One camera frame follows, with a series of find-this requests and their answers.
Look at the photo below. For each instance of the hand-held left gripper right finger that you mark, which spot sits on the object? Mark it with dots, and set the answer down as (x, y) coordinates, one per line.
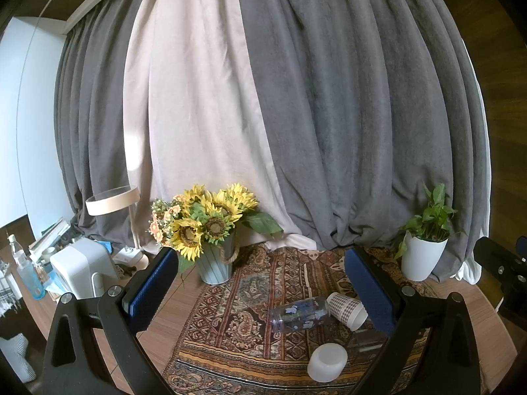
(370, 286)

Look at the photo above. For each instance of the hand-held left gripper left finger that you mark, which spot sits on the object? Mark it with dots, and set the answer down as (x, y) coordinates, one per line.
(150, 286)

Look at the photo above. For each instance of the checkered paper cup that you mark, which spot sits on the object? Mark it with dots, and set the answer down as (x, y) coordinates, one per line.
(348, 309)

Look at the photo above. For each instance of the white plant pot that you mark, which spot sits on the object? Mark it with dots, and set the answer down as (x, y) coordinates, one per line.
(420, 257)

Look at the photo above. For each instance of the light blue metal bucket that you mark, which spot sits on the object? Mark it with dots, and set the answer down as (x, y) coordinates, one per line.
(215, 264)

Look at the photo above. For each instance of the white appliance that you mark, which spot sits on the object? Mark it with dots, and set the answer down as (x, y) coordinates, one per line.
(82, 269)

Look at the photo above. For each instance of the clear plastic bottle blue print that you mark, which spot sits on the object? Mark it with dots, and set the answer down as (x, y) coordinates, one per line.
(299, 314)

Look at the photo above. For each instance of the white round desk lamp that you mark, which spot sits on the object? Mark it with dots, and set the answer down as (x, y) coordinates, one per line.
(117, 214)

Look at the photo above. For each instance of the sunflower bouquet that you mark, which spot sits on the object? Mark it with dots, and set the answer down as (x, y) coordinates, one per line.
(206, 220)

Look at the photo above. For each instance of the green potted plant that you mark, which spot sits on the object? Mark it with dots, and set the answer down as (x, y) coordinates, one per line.
(428, 218)

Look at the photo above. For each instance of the patterned table runner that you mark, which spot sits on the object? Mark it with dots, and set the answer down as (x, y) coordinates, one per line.
(263, 321)

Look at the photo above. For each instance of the stack of books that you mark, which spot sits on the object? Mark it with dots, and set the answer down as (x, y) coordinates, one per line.
(49, 234)

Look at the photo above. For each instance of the clear glass bottle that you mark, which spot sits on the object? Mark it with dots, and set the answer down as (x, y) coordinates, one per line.
(25, 269)

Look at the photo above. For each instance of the striped cloth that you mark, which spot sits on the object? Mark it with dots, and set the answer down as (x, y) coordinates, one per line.
(16, 356)

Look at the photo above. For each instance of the beige curtain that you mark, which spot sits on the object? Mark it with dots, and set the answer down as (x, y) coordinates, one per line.
(193, 111)

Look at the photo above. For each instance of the grey curtain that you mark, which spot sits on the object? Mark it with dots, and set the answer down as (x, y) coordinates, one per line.
(350, 103)

